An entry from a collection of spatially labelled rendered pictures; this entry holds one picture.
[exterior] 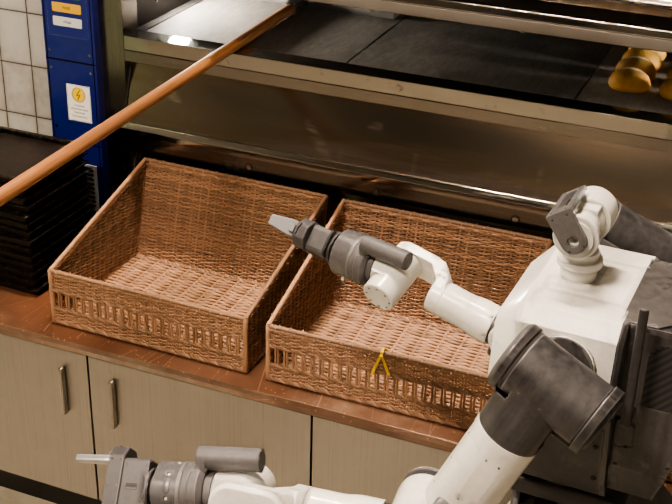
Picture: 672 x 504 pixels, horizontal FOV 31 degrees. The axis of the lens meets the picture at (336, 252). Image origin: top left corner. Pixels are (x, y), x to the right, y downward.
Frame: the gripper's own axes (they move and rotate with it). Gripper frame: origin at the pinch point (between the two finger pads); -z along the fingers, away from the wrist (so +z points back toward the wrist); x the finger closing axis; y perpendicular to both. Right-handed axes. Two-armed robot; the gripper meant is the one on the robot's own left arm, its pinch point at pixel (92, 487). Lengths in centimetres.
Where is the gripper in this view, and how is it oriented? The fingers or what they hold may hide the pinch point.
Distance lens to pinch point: 186.0
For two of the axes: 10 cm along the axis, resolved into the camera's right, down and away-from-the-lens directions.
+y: -2.2, -3.9, -9.0
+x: 1.0, -9.2, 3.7
